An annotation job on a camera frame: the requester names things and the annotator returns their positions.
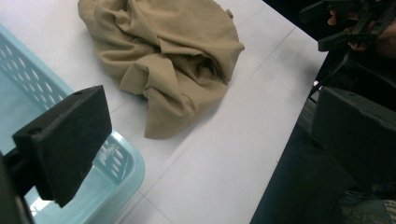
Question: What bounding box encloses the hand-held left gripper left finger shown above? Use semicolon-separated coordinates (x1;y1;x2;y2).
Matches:
11;85;113;208

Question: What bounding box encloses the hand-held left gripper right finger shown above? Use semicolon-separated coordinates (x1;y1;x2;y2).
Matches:
310;86;396;194

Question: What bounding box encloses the light blue plastic basket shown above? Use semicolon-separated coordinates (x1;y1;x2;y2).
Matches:
0;23;146;224

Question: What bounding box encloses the tan cloth garment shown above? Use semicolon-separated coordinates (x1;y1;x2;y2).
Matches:
77;0;246;140

